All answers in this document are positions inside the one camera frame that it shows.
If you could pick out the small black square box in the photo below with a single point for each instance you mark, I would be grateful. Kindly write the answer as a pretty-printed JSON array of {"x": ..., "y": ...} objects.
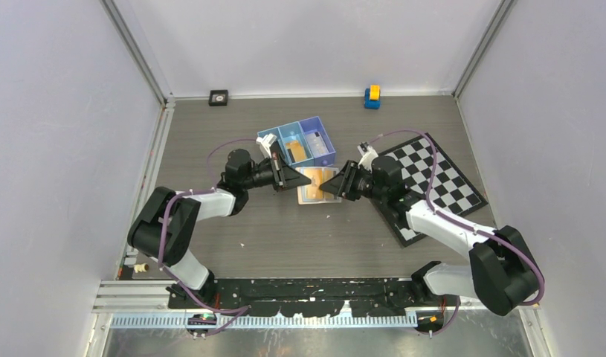
[{"x": 218, "y": 97}]

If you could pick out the orange item in tray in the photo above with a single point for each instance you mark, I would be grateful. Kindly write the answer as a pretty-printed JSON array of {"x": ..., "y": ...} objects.
[{"x": 296, "y": 151}]

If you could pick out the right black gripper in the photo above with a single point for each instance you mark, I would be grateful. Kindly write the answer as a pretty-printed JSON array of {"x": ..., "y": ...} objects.
[{"x": 342, "y": 184}]

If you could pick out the beige leather card holder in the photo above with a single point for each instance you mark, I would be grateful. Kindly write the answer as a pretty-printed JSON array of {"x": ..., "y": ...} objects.
[{"x": 318, "y": 187}]

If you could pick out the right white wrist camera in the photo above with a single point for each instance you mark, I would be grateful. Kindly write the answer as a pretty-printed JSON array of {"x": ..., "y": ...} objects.
[{"x": 368, "y": 154}]

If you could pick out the blue and yellow toy block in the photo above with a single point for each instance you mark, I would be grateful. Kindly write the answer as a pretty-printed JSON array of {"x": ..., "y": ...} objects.
[{"x": 372, "y": 97}]

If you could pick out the blue three-compartment organizer tray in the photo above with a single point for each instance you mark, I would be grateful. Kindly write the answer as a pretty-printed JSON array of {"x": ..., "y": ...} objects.
[{"x": 296, "y": 131}]

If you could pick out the clear item in tray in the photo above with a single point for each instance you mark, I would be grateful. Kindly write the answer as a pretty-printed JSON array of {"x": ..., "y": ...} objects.
[{"x": 316, "y": 143}]

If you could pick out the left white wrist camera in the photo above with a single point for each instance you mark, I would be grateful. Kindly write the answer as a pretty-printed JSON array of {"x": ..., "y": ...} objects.
[{"x": 265, "y": 142}]

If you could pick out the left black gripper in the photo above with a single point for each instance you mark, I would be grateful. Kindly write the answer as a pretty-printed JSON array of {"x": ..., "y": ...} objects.
[{"x": 284, "y": 177}]

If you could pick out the orange credit card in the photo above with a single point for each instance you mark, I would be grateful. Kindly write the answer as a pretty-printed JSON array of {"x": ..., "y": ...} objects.
[{"x": 316, "y": 183}]

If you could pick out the small beige spool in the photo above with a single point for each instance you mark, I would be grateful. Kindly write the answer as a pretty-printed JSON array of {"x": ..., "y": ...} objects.
[{"x": 140, "y": 268}]

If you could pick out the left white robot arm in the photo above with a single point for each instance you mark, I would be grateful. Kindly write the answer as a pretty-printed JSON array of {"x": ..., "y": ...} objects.
[{"x": 164, "y": 227}]

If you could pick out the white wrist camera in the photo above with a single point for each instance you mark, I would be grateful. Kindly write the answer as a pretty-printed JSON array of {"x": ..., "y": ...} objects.
[
  {"x": 368, "y": 154},
  {"x": 265, "y": 142}
]

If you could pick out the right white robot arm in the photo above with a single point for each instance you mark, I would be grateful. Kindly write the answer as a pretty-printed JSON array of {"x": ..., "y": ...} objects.
[{"x": 501, "y": 272}]

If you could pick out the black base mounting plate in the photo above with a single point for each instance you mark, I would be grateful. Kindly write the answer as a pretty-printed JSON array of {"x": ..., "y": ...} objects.
[{"x": 311, "y": 297}]

